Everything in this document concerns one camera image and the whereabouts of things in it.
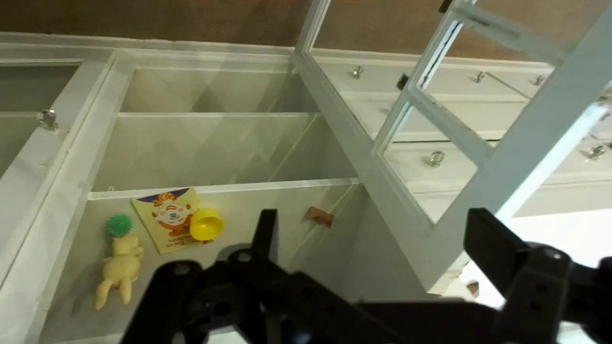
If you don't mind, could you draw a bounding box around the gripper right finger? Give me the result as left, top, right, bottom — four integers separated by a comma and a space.
463, 208, 612, 344

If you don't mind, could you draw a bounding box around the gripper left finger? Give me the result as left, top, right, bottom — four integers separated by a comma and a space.
120, 209, 371, 344

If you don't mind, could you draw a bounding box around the yellow bowl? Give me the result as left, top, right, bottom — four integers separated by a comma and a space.
190, 208, 224, 241

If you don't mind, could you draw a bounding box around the white glass cabinet door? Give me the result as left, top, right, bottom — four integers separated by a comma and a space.
291, 0, 612, 293
0, 57, 116, 287

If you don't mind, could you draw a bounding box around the white cabinet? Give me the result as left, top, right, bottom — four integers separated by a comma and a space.
0, 31, 612, 344

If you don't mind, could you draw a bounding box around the pale yellow toy animal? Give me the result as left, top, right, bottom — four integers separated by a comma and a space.
94, 234, 144, 311

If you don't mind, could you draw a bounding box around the clown print card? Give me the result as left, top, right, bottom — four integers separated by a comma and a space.
131, 187, 214, 255

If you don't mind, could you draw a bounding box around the green spiky ball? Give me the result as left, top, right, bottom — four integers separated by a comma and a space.
105, 214, 133, 238

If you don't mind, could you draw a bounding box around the white drawer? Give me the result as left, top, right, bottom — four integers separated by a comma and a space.
440, 64, 532, 99
382, 141, 498, 186
313, 60, 431, 96
550, 138, 612, 178

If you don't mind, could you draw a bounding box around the small brown tag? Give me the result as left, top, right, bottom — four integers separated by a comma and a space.
305, 206, 335, 228

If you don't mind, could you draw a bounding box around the silver door knob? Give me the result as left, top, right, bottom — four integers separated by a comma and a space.
38, 109, 59, 131

